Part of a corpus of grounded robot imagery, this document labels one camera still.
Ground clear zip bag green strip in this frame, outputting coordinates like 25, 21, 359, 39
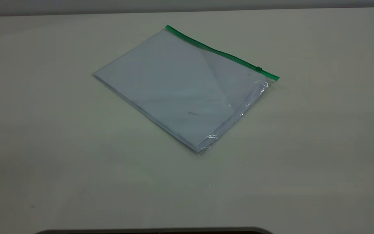
91, 24, 280, 157

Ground white paper sheets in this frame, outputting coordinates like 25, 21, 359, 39
93, 29, 259, 151

